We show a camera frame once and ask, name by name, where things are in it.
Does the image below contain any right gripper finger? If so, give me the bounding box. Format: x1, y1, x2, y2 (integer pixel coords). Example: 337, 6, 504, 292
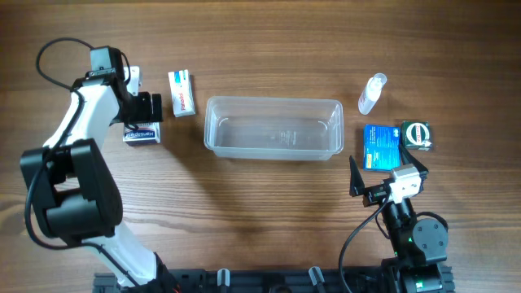
399, 144, 428, 179
349, 155, 365, 197

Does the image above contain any green round-logo box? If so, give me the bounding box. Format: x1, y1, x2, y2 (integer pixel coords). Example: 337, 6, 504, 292
401, 120, 433, 151

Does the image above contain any white Hansaplast plaster box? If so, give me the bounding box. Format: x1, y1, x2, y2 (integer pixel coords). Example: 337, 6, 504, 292
123, 122, 161, 146

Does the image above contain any blue box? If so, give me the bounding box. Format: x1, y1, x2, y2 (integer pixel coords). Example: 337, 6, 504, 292
363, 125, 401, 172

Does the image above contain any clear spray bottle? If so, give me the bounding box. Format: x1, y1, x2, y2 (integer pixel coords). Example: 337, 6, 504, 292
358, 72, 387, 115

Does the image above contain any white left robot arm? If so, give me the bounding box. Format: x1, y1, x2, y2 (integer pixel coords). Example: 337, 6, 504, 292
20, 66, 181, 292

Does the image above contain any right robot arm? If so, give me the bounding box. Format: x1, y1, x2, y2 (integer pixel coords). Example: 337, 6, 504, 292
339, 146, 455, 293

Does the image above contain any clear plastic container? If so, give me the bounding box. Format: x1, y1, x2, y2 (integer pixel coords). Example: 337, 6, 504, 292
204, 96, 344, 161

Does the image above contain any white Panadol box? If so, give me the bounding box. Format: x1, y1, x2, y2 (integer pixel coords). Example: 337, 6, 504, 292
168, 69, 195, 117

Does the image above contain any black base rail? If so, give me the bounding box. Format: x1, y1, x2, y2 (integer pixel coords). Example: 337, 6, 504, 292
92, 266, 455, 293

